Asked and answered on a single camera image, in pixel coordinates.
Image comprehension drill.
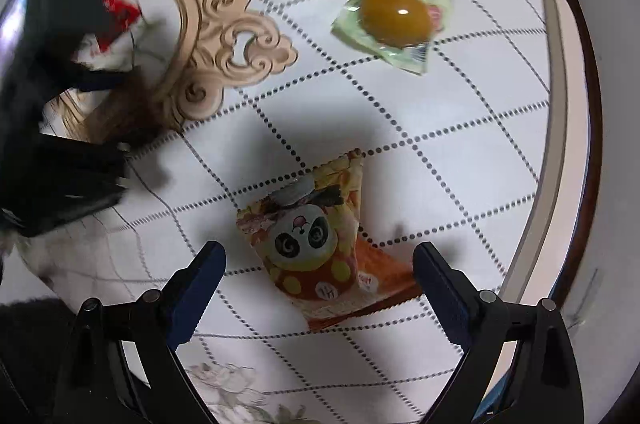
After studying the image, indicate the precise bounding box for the red triangular snack packet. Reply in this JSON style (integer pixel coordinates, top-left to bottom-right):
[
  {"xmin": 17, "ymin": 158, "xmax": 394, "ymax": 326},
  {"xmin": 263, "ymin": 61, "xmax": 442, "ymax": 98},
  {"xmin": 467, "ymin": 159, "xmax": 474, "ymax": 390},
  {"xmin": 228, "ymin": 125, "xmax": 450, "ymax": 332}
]
[{"xmin": 96, "ymin": 0, "xmax": 142, "ymax": 53}]

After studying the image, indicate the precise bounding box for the orange panda snack packet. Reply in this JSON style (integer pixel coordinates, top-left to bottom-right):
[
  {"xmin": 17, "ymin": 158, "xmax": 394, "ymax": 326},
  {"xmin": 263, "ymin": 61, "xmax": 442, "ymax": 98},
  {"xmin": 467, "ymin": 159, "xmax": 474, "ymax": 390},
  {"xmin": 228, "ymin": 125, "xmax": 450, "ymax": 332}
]
[{"xmin": 236, "ymin": 150, "xmax": 420, "ymax": 332}]

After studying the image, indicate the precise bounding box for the orange jelly cup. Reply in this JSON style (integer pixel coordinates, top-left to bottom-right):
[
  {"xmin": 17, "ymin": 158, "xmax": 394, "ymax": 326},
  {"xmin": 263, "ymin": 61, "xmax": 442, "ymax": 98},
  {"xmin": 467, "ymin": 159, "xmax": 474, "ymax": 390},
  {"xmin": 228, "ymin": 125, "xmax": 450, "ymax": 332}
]
[{"xmin": 332, "ymin": 0, "xmax": 454, "ymax": 75}]

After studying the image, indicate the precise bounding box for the white quilted floral blanket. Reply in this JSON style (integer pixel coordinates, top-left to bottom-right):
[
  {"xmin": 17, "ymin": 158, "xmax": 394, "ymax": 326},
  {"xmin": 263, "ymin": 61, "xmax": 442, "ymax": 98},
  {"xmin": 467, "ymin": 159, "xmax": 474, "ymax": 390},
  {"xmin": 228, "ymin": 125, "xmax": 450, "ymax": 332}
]
[{"xmin": 1, "ymin": 0, "xmax": 584, "ymax": 423}]

